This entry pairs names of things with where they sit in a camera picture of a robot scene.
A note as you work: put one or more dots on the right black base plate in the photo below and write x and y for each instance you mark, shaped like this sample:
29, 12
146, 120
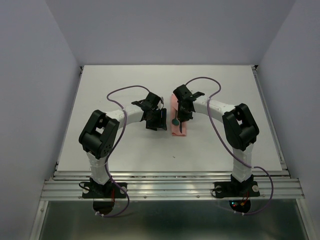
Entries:
228, 189

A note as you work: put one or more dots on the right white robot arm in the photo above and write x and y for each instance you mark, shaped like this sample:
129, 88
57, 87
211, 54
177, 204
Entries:
241, 131

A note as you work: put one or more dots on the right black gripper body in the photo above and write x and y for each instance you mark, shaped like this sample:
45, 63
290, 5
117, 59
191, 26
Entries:
178, 117

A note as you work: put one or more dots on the pink satin napkin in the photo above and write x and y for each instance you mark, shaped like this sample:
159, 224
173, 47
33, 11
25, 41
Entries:
175, 129

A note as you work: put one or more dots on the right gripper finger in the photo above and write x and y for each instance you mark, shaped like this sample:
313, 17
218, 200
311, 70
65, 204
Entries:
189, 112
182, 111

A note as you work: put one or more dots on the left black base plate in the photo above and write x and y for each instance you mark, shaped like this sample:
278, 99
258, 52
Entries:
93, 190

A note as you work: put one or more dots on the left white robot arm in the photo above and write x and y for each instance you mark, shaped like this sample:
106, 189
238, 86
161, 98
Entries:
98, 140

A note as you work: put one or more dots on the teal plastic spoon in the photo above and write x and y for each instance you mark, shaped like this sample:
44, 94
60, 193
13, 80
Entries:
175, 120

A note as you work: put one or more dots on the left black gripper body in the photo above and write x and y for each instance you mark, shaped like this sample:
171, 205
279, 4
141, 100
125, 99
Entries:
155, 119

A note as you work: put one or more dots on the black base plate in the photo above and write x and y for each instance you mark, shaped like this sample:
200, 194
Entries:
228, 189
93, 190

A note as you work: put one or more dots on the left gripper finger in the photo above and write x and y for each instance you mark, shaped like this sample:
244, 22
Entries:
163, 119
151, 127

